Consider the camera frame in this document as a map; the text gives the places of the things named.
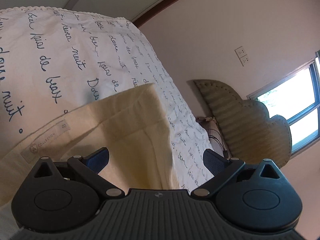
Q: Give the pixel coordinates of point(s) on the green padded headboard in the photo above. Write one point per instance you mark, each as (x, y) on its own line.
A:
(249, 131)

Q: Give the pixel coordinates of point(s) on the bedroom window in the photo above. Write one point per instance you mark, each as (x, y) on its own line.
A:
(296, 98)

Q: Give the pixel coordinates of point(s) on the white script-print bed quilt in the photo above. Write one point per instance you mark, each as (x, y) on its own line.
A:
(54, 61)

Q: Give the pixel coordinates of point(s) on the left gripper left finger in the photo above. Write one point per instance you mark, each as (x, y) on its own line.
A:
(88, 169)

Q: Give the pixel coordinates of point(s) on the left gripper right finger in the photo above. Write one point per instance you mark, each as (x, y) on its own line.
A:
(223, 171)

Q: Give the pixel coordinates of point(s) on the striped pillow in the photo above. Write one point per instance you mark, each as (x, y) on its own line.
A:
(215, 136)

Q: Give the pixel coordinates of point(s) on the cream white pants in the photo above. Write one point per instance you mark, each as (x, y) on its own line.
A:
(132, 125)

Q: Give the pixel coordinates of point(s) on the brown wooden door frame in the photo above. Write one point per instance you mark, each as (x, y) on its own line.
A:
(152, 11)

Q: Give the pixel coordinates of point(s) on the white wall socket pair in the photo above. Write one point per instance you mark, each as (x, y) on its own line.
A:
(242, 55)

